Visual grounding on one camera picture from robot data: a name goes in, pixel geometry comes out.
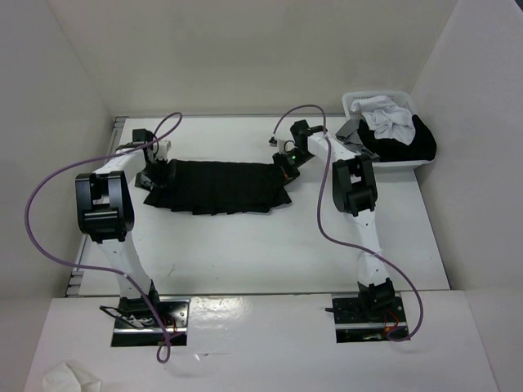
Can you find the crumpled white tissue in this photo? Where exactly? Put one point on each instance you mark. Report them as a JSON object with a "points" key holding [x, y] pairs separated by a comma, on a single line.
{"points": [[68, 378]]}

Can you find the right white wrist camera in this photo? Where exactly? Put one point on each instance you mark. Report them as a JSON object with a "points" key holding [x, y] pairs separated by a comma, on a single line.
{"points": [[280, 145]]}

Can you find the white garment in basket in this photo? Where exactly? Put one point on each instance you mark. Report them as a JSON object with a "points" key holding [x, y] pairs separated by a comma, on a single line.
{"points": [[386, 119]]}

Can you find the grey garment in basket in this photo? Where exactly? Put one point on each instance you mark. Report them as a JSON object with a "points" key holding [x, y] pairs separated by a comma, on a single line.
{"points": [[348, 135]]}

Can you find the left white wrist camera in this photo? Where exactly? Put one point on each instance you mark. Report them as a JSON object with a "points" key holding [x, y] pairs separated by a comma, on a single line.
{"points": [[159, 150]]}

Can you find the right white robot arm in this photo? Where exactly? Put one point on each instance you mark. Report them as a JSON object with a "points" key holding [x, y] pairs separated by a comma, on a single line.
{"points": [[355, 195]]}

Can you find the black pleated skirt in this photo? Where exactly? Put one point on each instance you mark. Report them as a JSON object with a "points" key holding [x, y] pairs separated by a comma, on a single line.
{"points": [[212, 188]]}

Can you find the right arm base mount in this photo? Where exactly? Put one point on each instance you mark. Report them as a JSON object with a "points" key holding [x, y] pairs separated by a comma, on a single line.
{"points": [[352, 325]]}

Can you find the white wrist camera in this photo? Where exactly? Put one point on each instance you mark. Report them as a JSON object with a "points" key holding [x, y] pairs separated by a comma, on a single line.
{"points": [[159, 150], [280, 145]]}

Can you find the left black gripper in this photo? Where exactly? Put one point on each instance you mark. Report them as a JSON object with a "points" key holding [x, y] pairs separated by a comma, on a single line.
{"points": [[163, 180]]}

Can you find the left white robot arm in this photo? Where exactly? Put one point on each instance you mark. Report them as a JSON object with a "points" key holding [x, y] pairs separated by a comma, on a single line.
{"points": [[106, 215]]}

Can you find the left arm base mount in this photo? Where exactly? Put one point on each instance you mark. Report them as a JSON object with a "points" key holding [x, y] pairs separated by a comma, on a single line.
{"points": [[171, 322]]}

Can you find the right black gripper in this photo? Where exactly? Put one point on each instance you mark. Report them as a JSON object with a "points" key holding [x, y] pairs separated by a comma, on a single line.
{"points": [[288, 175]]}

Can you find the white plastic laundry basket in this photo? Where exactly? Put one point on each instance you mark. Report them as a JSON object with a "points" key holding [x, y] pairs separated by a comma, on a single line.
{"points": [[402, 99]]}

